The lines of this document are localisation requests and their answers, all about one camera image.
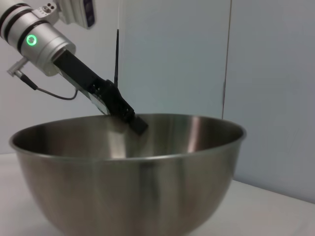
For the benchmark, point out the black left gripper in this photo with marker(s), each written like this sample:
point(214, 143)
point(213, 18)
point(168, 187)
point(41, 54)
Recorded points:
point(78, 73)

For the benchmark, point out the stainless steel mixing bowl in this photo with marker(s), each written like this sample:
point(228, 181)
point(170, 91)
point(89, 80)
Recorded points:
point(123, 191)

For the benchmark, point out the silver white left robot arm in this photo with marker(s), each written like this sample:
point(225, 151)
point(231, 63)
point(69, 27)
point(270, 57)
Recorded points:
point(41, 44)

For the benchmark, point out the thin black white rod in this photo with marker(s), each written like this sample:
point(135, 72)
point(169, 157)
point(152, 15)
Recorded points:
point(116, 61)

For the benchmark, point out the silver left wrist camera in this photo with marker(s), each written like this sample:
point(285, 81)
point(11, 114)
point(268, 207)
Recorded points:
point(78, 12)

